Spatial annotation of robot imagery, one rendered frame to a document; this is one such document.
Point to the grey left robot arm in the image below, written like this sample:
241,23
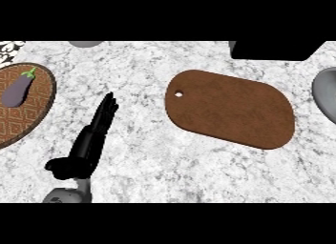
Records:
67,193

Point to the brown patterned round placemat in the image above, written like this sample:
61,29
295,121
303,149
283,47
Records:
15,108

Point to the purple eggplant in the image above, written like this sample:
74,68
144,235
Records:
18,90

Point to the grey round object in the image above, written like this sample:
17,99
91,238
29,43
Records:
85,44

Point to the black white patterned tile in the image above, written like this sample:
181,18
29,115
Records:
2,52

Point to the grey pan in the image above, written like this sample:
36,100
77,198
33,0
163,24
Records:
333,95

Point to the black appliance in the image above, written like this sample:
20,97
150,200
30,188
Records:
274,50

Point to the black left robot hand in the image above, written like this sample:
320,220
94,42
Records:
92,133

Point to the brown wooden cutting board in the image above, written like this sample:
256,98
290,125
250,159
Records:
230,109

